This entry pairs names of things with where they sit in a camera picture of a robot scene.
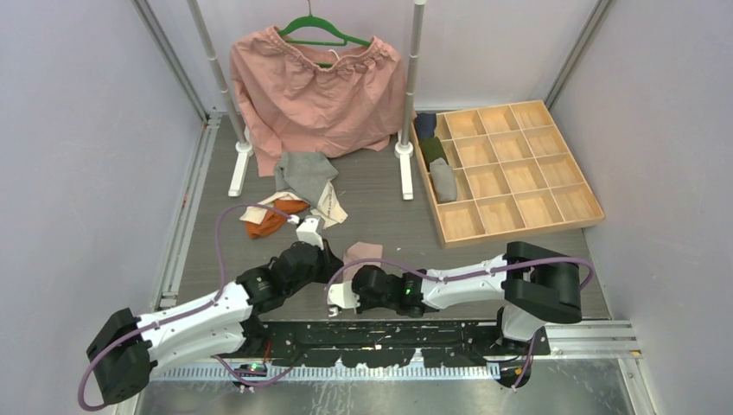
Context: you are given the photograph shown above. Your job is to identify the pink underwear cream waistband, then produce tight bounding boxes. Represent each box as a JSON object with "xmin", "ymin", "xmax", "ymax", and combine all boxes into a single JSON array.
[{"xmin": 342, "ymin": 241, "xmax": 383, "ymax": 281}]

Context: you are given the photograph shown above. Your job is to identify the grey underwear cream waistband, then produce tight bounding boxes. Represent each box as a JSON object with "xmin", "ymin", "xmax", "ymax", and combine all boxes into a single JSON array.
[
  {"xmin": 273, "ymin": 151, "xmax": 348, "ymax": 227},
  {"xmin": 429, "ymin": 157, "xmax": 458, "ymax": 203}
]

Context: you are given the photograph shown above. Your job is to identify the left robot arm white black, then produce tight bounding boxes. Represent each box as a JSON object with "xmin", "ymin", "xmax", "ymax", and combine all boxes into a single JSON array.
[{"xmin": 84, "ymin": 242, "xmax": 343, "ymax": 405}]

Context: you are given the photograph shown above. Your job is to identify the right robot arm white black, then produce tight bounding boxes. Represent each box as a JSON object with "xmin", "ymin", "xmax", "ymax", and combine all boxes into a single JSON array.
[{"xmin": 328, "ymin": 241, "xmax": 595, "ymax": 354}]

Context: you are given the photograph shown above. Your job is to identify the orange underwear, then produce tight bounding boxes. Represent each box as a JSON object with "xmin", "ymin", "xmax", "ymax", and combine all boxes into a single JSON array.
[{"xmin": 239, "ymin": 191, "xmax": 310, "ymax": 239}]

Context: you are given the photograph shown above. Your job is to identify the dark green rolled garment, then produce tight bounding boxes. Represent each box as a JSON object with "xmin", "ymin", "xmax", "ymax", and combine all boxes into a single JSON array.
[{"xmin": 418, "ymin": 137, "xmax": 448, "ymax": 169}]

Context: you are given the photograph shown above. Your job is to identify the pink shorts on hanger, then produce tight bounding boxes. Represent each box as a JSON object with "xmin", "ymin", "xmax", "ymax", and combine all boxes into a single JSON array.
[{"xmin": 229, "ymin": 26, "xmax": 406, "ymax": 177}]

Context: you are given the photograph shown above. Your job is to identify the dark blue rolled garment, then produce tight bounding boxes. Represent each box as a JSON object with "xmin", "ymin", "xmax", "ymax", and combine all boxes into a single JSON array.
[{"xmin": 413, "ymin": 112, "xmax": 437, "ymax": 141}]

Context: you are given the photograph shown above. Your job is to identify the wooden compartment tray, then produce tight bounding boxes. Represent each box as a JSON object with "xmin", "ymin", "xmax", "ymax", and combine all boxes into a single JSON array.
[{"xmin": 411, "ymin": 100, "xmax": 605, "ymax": 248}]

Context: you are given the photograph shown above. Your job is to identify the green clothes hanger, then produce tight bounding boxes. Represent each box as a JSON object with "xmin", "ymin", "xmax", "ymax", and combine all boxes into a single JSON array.
[{"xmin": 278, "ymin": 0, "xmax": 374, "ymax": 68}]

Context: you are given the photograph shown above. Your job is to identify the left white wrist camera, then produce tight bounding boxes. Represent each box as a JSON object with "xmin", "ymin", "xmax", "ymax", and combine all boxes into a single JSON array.
[{"xmin": 287, "ymin": 215, "xmax": 324, "ymax": 250}]

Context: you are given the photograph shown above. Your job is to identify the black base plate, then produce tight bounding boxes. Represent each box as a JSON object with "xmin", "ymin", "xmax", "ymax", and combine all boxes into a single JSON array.
[{"xmin": 226, "ymin": 320, "xmax": 550, "ymax": 368}]

